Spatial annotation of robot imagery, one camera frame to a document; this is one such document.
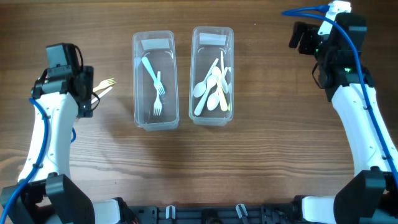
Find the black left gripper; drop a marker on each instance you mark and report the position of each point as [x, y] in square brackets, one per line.
[87, 73]

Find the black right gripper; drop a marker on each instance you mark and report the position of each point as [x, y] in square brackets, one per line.
[310, 33]

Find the thin white plastic fork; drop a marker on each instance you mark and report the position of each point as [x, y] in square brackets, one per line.
[102, 94]

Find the yellow plastic fork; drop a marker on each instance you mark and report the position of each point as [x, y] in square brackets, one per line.
[105, 84]

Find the thick white plastic fork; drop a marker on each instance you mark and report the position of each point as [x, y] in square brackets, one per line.
[157, 84]

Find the yellow plastic spoon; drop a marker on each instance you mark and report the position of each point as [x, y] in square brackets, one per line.
[222, 100]

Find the thin white spoon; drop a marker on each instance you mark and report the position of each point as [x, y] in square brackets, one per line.
[200, 87]
[224, 84]
[213, 101]

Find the clear white plastic fork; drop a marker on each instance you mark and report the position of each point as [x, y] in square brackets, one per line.
[157, 105]

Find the thick white plastic spoon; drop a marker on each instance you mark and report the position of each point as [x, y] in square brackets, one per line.
[210, 83]

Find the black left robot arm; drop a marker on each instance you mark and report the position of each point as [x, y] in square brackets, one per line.
[44, 192]

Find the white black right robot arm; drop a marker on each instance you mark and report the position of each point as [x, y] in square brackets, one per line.
[371, 196]

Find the left clear plastic container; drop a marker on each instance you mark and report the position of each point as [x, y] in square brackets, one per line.
[159, 47]

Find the clear plastic container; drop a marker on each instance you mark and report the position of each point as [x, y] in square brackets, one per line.
[207, 43]
[159, 47]

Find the right clear plastic container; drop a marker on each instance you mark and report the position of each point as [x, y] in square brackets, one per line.
[207, 43]

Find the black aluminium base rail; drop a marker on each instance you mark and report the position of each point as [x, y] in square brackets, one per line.
[238, 214]

